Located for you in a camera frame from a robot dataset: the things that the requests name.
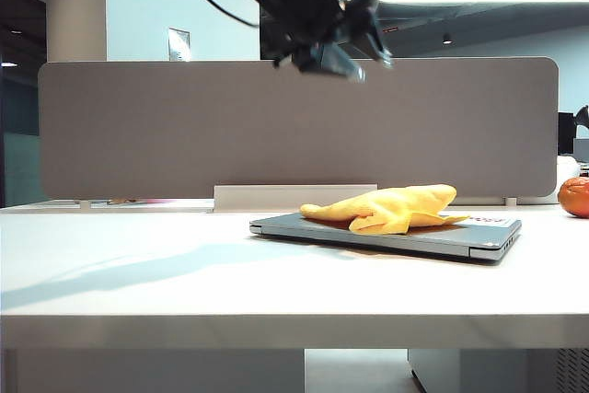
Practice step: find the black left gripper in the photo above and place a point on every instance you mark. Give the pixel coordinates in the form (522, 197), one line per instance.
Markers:
(313, 20)

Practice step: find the yellow cloth rag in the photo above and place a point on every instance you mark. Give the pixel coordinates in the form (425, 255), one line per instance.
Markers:
(391, 209)

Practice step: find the silver closed laptop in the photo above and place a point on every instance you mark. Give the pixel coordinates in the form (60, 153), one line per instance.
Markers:
(294, 226)

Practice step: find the white red laptop sticker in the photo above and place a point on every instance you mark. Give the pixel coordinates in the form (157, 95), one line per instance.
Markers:
(490, 220)

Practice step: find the red hanging sign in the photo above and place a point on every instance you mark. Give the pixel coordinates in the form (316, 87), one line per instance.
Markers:
(390, 30)

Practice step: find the black ceiling spotlight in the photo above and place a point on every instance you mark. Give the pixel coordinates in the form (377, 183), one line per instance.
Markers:
(446, 38)

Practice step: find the grey fabric desk divider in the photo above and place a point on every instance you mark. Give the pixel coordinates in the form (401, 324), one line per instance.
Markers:
(230, 135)

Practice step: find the black computer monitor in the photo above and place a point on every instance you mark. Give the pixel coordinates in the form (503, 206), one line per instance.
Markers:
(566, 133)

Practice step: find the black desk lamp head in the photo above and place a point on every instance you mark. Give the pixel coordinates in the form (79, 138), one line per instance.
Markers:
(583, 118)

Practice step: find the orange tangerine fruit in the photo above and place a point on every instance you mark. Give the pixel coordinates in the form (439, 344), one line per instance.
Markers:
(576, 197)

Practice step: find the pink and orange papers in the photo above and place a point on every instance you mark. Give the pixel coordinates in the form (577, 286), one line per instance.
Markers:
(138, 202)

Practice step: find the beige round pillar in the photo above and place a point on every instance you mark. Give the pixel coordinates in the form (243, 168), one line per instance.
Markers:
(77, 6)

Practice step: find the white vented under-desk cabinet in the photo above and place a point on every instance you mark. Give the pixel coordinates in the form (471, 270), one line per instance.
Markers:
(506, 372)

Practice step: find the grey desk support panel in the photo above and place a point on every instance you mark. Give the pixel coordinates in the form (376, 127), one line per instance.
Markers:
(161, 372)

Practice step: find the small wall poster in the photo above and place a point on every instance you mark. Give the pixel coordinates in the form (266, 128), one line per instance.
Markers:
(179, 44)

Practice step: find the white divider bracket foot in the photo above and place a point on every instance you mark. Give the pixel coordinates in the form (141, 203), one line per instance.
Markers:
(84, 203)
(511, 201)

